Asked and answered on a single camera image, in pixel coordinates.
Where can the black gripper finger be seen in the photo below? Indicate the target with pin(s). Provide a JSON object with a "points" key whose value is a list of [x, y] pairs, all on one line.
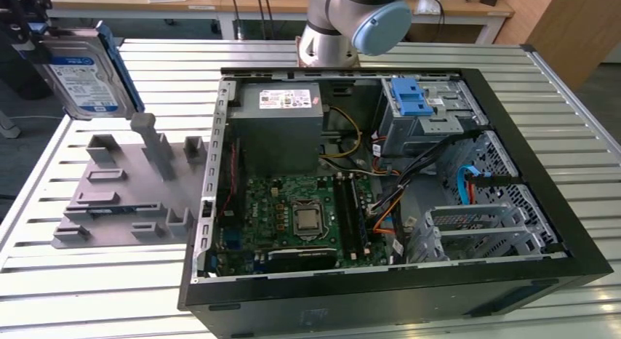
{"points": [[33, 8]]}

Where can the hard disk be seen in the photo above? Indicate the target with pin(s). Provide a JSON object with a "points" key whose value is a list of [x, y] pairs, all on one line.
{"points": [[83, 80]]}

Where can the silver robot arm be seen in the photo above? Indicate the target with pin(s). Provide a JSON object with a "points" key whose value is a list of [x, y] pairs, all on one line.
{"points": [[334, 11]]}

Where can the metal disk bay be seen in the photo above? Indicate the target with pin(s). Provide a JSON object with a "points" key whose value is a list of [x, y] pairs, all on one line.
{"points": [[474, 210]]}

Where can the wooden desk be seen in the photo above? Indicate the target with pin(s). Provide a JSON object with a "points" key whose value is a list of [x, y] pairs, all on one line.
{"points": [[125, 5]]}

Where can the white metal foot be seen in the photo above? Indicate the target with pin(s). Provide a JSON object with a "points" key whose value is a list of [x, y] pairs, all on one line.
{"points": [[9, 128]]}

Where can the grey parts rack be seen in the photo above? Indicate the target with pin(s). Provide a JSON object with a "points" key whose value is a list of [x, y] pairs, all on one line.
{"points": [[136, 193]]}

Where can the RAM stick with blue label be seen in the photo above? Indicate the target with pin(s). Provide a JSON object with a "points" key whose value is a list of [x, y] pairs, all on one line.
{"points": [[111, 210]]}

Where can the grey power supply unit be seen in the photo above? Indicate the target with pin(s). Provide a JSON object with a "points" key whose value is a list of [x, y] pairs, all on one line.
{"points": [[272, 142]]}

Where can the green motherboard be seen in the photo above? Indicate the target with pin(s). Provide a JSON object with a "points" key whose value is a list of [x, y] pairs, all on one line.
{"points": [[272, 193]]}

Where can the silver CPU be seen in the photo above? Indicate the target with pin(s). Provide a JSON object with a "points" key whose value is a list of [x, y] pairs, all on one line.
{"points": [[308, 219]]}

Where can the black graphics card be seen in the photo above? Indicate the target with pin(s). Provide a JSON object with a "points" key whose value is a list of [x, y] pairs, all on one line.
{"points": [[300, 260]]}

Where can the metal drive cage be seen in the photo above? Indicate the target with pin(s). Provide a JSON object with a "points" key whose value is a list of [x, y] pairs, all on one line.
{"points": [[436, 126]]}

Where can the black PC case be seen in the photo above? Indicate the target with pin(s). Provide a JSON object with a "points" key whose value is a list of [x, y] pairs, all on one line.
{"points": [[340, 310]]}

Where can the wooden cabinet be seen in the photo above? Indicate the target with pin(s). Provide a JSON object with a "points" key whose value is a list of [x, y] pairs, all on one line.
{"points": [[572, 33]]}

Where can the blue plastic drive bracket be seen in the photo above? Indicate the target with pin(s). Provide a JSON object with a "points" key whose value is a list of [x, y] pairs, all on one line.
{"points": [[408, 99]]}

